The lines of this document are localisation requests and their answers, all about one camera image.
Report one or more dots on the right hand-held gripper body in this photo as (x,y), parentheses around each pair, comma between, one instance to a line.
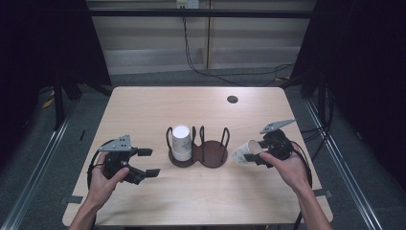
(277,143)

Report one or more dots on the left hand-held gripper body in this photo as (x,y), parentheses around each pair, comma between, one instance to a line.
(119,159)

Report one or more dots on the white floral paper cup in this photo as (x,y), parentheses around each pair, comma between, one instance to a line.
(242,153)

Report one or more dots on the stack of white paper cups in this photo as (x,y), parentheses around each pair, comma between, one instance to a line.
(182,140)

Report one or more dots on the brown and black cup holder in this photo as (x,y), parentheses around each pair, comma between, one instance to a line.
(212,155)

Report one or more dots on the person's right hand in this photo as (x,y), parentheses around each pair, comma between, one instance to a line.
(288,172)

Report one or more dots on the person's left hand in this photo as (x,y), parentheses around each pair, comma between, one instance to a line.
(102,185)

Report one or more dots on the dark round table grommet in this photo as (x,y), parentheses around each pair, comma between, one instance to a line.
(232,99)

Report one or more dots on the grey tape strip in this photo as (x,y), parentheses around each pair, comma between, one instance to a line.
(322,192)
(72,200)

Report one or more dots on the dark curtain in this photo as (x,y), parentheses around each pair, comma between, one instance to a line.
(38,41)
(367,64)

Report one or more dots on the black horizontal bar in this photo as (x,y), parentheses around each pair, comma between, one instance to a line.
(191,13)

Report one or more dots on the metal floor rail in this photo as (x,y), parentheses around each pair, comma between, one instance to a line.
(341,163)
(35,166)

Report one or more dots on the white wall socket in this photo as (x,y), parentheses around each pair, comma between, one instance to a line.
(187,4)

